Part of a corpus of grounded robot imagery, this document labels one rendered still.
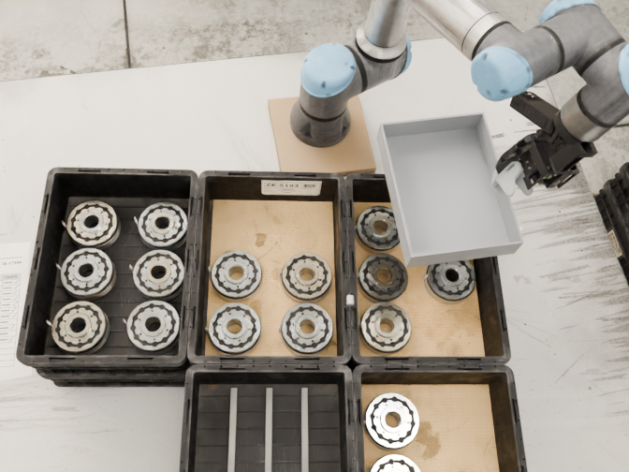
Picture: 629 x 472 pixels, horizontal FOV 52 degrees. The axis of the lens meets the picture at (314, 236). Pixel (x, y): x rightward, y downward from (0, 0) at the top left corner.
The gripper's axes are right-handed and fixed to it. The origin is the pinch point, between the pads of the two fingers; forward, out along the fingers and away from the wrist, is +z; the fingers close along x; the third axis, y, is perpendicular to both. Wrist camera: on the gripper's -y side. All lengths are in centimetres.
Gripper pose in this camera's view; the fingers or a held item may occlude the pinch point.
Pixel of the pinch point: (499, 179)
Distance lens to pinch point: 124.2
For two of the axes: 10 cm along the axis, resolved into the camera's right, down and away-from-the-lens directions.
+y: 2.4, 8.9, -3.8
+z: -3.5, 4.5, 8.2
